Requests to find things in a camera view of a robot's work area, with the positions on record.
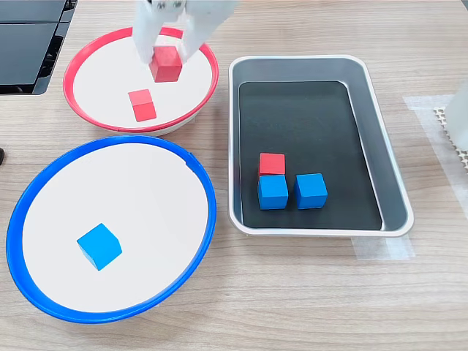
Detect clear tape strip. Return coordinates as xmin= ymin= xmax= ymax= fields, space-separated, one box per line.
xmin=351 ymin=235 xmax=417 ymax=261

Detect white plate with red rim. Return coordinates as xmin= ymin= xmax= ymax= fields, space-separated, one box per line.
xmin=62 ymin=26 xmax=219 ymax=137

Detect steel tray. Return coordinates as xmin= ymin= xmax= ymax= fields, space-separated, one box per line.
xmin=228 ymin=54 xmax=415 ymax=238

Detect pale perforated plate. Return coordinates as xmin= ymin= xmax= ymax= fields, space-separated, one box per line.
xmin=433 ymin=105 xmax=468 ymax=162

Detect white plate with blue rim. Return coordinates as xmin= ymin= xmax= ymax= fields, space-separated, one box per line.
xmin=5 ymin=135 xmax=217 ymax=325

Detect black flat device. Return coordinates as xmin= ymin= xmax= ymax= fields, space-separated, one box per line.
xmin=0 ymin=22 xmax=70 ymax=97
xmin=0 ymin=0 xmax=78 ymax=25

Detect blue cube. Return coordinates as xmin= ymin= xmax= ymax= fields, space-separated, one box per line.
xmin=76 ymin=222 xmax=123 ymax=272
xmin=257 ymin=174 xmax=290 ymax=211
xmin=294 ymin=173 xmax=328 ymax=211

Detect red cube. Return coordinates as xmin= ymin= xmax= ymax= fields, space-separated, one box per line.
xmin=127 ymin=88 xmax=158 ymax=123
xmin=258 ymin=152 xmax=287 ymax=178
xmin=148 ymin=45 xmax=184 ymax=83

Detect black mat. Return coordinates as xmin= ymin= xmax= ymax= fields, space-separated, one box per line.
xmin=238 ymin=80 xmax=383 ymax=231

